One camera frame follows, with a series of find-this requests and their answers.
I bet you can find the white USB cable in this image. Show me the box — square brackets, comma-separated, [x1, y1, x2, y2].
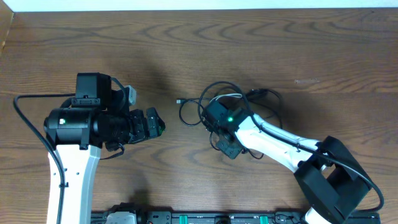
[208, 93, 243, 104]

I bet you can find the black USB cable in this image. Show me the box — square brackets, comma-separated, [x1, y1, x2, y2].
[175, 88, 284, 160]

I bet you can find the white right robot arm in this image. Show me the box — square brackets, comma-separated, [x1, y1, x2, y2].
[201, 100, 372, 223]

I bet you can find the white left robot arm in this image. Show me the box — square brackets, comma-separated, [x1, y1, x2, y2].
[45, 108, 165, 223]

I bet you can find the brown side panel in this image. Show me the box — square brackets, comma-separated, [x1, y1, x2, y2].
[0, 0, 14, 53]

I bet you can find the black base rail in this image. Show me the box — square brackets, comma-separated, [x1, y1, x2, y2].
[90, 202, 382, 224]

